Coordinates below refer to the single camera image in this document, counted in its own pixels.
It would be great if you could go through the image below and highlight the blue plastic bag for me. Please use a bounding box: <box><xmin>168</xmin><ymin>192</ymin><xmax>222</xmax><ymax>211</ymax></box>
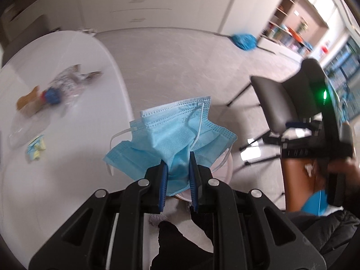
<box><xmin>229</xmin><ymin>33</ymin><xmax>258</xmax><ymax>50</ymax></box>

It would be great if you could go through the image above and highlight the clear plastic bottle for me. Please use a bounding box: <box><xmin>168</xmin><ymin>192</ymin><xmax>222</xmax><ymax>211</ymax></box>
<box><xmin>8</xmin><ymin>86</ymin><xmax>82</xmax><ymax>148</ymax></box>

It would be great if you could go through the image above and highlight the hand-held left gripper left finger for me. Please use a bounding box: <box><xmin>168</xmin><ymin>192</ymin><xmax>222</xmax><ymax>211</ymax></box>
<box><xmin>28</xmin><ymin>160</ymin><xmax>169</xmax><ymax>270</ymax></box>

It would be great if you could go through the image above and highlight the person's black jacket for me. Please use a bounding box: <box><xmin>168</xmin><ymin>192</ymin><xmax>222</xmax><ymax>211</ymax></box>
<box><xmin>284</xmin><ymin>208</ymin><xmax>360</xmax><ymax>270</ymax></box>

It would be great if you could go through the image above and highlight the beige drawer cabinet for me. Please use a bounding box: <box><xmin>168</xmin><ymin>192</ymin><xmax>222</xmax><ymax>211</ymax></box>
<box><xmin>59</xmin><ymin>0</ymin><xmax>245</xmax><ymax>34</ymax></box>

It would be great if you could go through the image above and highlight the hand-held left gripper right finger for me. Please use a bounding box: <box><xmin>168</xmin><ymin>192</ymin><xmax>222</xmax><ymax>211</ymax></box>
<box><xmin>188</xmin><ymin>152</ymin><xmax>327</xmax><ymax>270</ymax></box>

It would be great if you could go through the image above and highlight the brown crumpled wrapper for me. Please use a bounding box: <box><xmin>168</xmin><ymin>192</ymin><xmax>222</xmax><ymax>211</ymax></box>
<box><xmin>16</xmin><ymin>86</ymin><xmax>43</xmax><ymax>116</ymax></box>

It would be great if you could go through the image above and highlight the brown box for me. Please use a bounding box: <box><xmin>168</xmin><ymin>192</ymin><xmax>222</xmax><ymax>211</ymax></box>
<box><xmin>281</xmin><ymin>157</ymin><xmax>328</xmax><ymax>213</ymax></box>

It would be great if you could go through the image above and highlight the grey chair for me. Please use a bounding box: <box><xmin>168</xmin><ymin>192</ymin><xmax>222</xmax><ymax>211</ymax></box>
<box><xmin>226</xmin><ymin>58</ymin><xmax>329</xmax><ymax>165</ymax></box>

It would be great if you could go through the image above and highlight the clear printed plastic wrapper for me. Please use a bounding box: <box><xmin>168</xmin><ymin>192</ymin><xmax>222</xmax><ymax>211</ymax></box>
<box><xmin>52</xmin><ymin>64</ymin><xmax>103</xmax><ymax>90</ymax></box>

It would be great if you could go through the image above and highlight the light blue crumpled paper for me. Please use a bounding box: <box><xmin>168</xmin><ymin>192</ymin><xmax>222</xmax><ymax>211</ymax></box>
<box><xmin>26</xmin><ymin>135</ymin><xmax>47</xmax><ymax>161</ymax></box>

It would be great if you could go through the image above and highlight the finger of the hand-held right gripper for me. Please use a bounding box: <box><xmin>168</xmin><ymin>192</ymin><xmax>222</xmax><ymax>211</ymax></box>
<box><xmin>261</xmin><ymin>134</ymin><xmax>288</xmax><ymax>148</ymax></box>
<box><xmin>285</xmin><ymin>119</ymin><xmax>321</xmax><ymax>131</ymax></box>

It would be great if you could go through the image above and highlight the wooden bookshelf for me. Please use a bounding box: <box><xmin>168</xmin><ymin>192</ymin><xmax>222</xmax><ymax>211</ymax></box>
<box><xmin>259</xmin><ymin>0</ymin><xmax>360</xmax><ymax>113</ymax></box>

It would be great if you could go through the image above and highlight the light blue cloth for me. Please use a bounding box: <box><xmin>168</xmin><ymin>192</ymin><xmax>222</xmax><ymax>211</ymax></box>
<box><xmin>301</xmin><ymin>190</ymin><xmax>329</xmax><ymax>216</ymax></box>

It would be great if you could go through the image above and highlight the person's right hand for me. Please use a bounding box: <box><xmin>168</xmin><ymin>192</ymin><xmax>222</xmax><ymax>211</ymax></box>
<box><xmin>328</xmin><ymin>153</ymin><xmax>360</xmax><ymax>177</ymax></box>

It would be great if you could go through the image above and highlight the blue face mask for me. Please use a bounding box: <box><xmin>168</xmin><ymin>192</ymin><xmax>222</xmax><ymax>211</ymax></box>
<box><xmin>103</xmin><ymin>96</ymin><xmax>238</xmax><ymax>196</ymax></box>

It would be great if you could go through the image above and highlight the person's black trouser leg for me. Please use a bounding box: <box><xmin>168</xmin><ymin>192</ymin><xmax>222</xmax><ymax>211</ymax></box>
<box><xmin>150</xmin><ymin>207</ymin><xmax>214</xmax><ymax>270</ymax></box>

